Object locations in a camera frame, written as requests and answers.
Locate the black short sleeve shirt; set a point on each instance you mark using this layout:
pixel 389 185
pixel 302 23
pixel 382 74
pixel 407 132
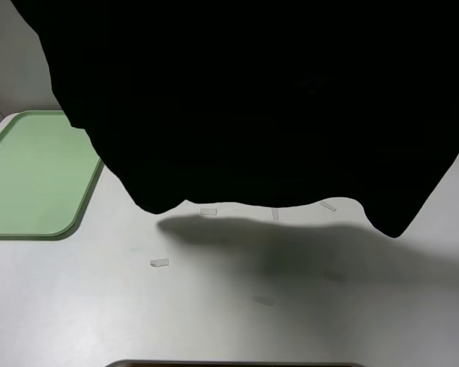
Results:
pixel 265 103

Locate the green plastic tray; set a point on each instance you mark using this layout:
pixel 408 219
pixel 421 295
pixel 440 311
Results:
pixel 48 172

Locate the clear tape middle left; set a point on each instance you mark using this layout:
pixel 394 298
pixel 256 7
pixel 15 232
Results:
pixel 208 211

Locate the clear tape front left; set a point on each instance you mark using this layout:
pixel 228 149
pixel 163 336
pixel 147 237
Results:
pixel 158 263

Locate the clear tape front centre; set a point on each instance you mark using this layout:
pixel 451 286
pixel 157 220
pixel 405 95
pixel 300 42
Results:
pixel 267 301

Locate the clear tape front right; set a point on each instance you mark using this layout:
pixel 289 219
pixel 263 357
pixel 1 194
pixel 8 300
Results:
pixel 334 276

